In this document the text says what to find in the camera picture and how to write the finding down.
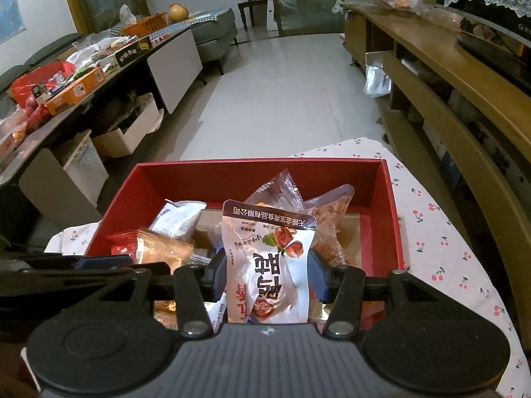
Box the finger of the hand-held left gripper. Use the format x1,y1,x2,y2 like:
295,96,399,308
72,255,175,278

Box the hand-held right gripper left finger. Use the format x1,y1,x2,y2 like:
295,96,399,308
45,252,228,337

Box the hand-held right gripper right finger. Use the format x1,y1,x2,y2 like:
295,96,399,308
309,251,488,338

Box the red snack packet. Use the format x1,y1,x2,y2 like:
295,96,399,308
106,230,146,255

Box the white chestnut print snack packet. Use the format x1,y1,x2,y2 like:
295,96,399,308
222,199,318,325

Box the clear orange dried meat packet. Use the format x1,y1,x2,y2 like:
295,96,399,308
303,184,355,268

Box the long white snack packet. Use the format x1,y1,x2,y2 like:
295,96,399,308
148,200,208,241

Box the bun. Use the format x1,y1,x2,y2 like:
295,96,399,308
243,168,305,216

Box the red cardboard box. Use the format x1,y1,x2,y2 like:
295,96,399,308
83,158,406,278

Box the orange foil snack packet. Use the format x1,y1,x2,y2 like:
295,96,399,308
133,229,195,276

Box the translucent storage bin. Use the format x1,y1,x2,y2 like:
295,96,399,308
62,130,109,195

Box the cherry print tablecloth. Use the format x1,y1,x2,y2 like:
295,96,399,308
43,138,531,398

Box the white cardboard box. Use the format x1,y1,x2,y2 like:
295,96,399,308
92,93,164,158

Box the flat orange box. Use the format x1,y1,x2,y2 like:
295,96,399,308
45,67,106,116

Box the red plastic bag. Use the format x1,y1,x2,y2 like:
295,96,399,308
9,61,77,106

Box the dark side table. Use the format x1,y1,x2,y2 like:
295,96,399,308
0,8,204,216

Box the silver foil bag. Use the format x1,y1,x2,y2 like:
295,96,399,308
364,51,393,98

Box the black labelled box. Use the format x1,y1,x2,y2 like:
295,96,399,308
114,36,152,67

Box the grey green couch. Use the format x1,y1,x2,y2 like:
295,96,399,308
0,32,84,92

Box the grey upholstered sofa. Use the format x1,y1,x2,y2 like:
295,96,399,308
189,7,239,76

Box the orange basket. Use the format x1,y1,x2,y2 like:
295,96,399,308
123,14,169,36

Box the wooden television cabinet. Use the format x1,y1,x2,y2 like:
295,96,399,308
340,2,531,311

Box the black television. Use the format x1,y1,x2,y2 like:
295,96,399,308
435,0,531,88

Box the wall poster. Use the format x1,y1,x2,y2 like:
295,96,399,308
0,0,28,44

